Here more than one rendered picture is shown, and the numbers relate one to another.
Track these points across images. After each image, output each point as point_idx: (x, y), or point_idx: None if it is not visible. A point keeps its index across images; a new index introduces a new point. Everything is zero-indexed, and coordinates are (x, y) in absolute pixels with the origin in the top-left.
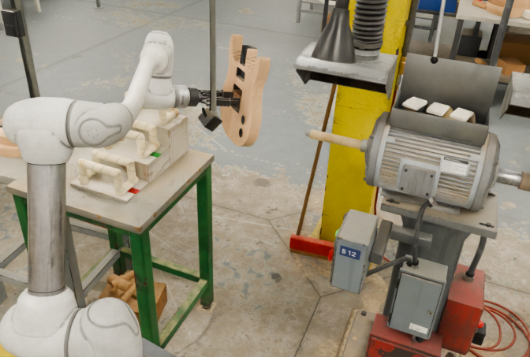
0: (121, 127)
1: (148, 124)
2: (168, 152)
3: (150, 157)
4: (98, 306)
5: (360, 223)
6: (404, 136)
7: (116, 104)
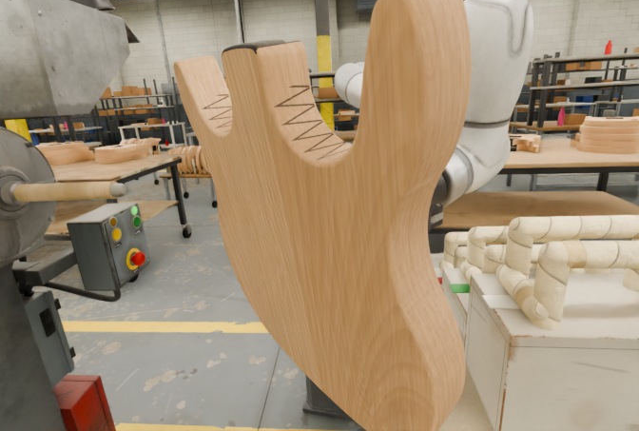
0: (335, 82)
1: (501, 244)
2: (463, 320)
3: (461, 281)
4: None
5: (99, 213)
6: None
7: (355, 69)
